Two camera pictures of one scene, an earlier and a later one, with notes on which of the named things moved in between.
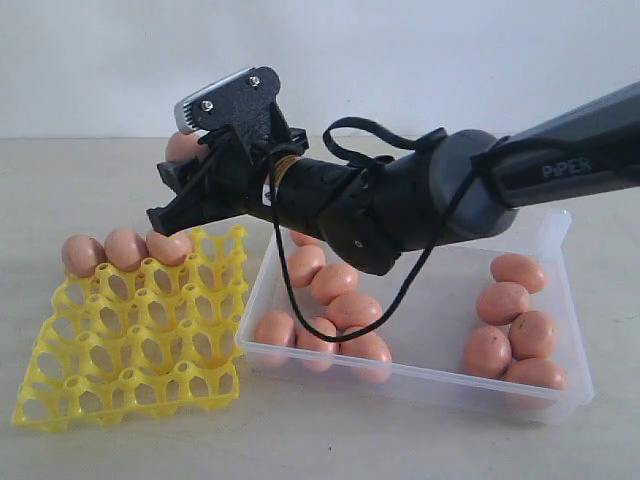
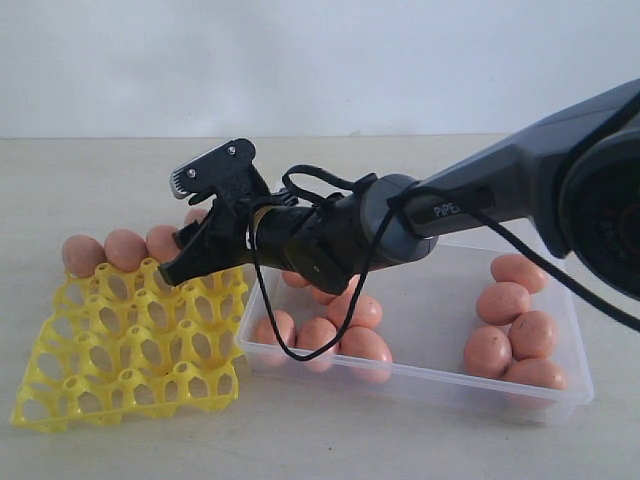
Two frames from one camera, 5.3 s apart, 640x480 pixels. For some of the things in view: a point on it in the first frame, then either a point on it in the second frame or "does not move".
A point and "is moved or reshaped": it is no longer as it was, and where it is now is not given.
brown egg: x=183 y=147 is moved or reshaped
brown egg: x=168 y=250 does not move
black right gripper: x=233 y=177 -> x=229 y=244
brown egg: x=316 y=353 does not move
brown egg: x=81 y=255 does not move
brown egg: x=125 y=249 does not move
